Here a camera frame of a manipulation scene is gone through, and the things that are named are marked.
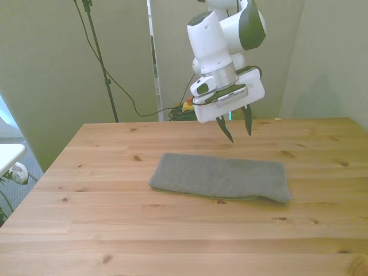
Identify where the grey towel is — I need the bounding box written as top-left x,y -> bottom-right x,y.
148,152 -> 293,205

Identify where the yellow emergency stop button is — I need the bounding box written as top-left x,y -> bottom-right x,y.
181,97 -> 197,113

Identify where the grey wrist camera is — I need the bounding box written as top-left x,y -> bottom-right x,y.
216,89 -> 249,102

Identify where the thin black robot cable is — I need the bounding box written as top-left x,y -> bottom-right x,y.
182,73 -> 197,105

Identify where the long black cable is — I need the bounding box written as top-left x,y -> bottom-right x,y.
72,0 -> 185,117

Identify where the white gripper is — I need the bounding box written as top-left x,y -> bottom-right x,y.
193,68 -> 266,144

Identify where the white vertical pole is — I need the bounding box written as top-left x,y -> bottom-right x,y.
146,0 -> 165,122

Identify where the black tripod stand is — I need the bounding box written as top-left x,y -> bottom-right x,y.
81,0 -> 120,123

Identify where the white side table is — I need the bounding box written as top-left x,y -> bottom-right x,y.
0,143 -> 28,177

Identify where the green coiled cable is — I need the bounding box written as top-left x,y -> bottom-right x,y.
167,106 -> 200,122

